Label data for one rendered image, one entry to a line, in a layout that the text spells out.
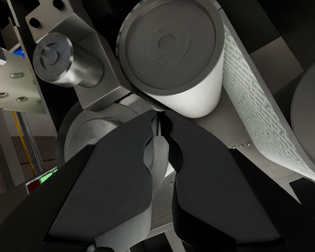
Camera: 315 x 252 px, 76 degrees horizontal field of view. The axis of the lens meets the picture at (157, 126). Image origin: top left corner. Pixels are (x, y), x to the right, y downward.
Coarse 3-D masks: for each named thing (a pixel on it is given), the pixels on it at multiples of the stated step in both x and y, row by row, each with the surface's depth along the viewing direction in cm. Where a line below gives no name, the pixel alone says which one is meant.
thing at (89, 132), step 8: (88, 120) 22; (96, 120) 22; (104, 120) 22; (112, 120) 22; (80, 128) 22; (88, 128) 22; (96, 128) 22; (104, 128) 21; (112, 128) 21; (72, 136) 23; (80, 136) 22; (88, 136) 22; (96, 136) 22; (72, 144) 22; (80, 144) 22; (72, 152) 22
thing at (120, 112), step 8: (112, 104) 23; (120, 104) 23; (88, 112) 24; (96, 112) 24; (104, 112) 23; (112, 112) 23; (120, 112) 23; (128, 112) 23; (80, 120) 24; (120, 120) 23; (128, 120) 22; (72, 128) 25; (64, 144) 25; (64, 152) 25; (152, 160) 22
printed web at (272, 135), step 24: (144, 0) 24; (264, 0) 40; (288, 0) 33; (312, 0) 28; (288, 24) 36; (312, 24) 31; (240, 48) 20; (312, 48) 33; (240, 72) 24; (144, 96) 27; (240, 96) 31; (264, 96) 20; (264, 120) 24; (264, 144) 31; (288, 144) 20; (168, 168) 29; (312, 168) 18
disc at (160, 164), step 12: (132, 96) 23; (72, 108) 25; (132, 108) 23; (144, 108) 22; (72, 120) 25; (60, 132) 26; (60, 144) 25; (156, 144) 22; (168, 144) 22; (60, 156) 25; (156, 156) 22; (156, 168) 22; (156, 180) 22
